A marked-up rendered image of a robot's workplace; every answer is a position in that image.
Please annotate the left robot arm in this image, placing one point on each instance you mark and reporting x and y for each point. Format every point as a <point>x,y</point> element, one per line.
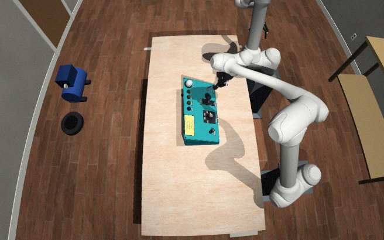
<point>287,127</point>

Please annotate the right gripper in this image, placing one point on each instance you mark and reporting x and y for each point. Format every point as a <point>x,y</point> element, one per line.
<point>265,29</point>

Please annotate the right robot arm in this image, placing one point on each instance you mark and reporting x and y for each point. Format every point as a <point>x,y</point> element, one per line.
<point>266,61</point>

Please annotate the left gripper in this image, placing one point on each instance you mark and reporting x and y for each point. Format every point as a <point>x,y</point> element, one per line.
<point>223,82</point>

